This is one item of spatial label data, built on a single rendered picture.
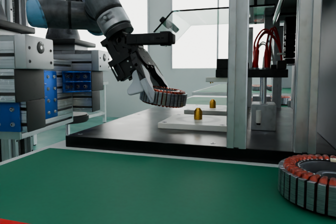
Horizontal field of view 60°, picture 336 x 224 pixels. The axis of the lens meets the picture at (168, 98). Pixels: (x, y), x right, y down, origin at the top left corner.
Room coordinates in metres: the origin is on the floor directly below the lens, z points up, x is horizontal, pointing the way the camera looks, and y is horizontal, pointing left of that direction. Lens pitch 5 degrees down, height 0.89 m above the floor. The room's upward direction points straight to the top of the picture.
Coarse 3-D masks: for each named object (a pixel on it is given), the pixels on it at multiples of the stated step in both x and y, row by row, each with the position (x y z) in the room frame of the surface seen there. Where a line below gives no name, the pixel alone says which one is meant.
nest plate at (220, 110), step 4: (188, 108) 0.88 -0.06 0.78; (192, 108) 0.88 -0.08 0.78; (200, 108) 0.88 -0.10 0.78; (204, 108) 0.88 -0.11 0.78; (208, 108) 0.88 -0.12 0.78; (212, 108) 0.88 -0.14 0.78; (216, 108) 0.88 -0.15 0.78; (220, 108) 0.88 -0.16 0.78; (224, 108) 0.88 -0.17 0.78; (184, 112) 0.86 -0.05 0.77; (188, 112) 0.85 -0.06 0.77; (192, 112) 0.85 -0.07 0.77; (204, 112) 0.84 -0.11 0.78; (208, 112) 0.84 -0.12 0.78; (212, 112) 0.83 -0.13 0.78; (216, 112) 0.83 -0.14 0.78; (220, 112) 0.83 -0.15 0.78; (224, 112) 0.82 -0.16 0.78
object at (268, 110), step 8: (256, 104) 0.61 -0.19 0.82; (264, 104) 0.60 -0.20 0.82; (272, 104) 0.60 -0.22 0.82; (264, 112) 0.60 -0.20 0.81; (272, 112) 0.60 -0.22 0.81; (264, 120) 0.60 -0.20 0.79; (272, 120) 0.59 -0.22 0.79; (256, 128) 0.60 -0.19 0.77; (264, 128) 0.60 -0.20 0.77; (272, 128) 0.59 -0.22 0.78
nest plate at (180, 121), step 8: (168, 120) 0.65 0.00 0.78; (176, 120) 0.65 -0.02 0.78; (184, 120) 0.65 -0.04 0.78; (192, 120) 0.65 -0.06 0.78; (200, 120) 0.65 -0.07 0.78; (208, 120) 0.65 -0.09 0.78; (216, 120) 0.65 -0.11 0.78; (224, 120) 0.65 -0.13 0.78; (176, 128) 0.62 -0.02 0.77; (184, 128) 0.61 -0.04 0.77; (192, 128) 0.60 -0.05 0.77; (200, 128) 0.60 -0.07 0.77; (208, 128) 0.60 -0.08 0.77; (216, 128) 0.59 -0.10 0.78; (224, 128) 0.59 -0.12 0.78
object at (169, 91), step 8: (160, 88) 0.73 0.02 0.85; (168, 88) 0.73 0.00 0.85; (144, 96) 0.66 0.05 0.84; (160, 96) 0.64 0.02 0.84; (168, 96) 0.64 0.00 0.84; (176, 96) 0.65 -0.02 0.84; (184, 96) 0.67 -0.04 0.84; (152, 104) 0.65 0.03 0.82; (160, 104) 0.65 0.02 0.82; (168, 104) 0.64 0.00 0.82; (176, 104) 0.65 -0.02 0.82; (184, 104) 0.68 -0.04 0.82
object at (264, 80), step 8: (216, 64) 0.63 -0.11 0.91; (224, 64) 0.63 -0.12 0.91; (216, 72) 0.63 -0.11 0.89; (224, 72) 0.63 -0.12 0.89; (248, 72) 0.61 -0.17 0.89; (256, 72) 0.61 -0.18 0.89; (264, 72) 0.60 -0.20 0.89; (272, 72) 0.60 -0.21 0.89; (280, 72) 0.59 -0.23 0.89; (208, 80) 0.64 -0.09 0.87; (216, 80) 0.64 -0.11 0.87; (224, 80) 0.63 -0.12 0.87; (264, 80) 0.61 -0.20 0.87; (264, 88) 0.61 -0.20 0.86; (264, 96) 0.61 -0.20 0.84
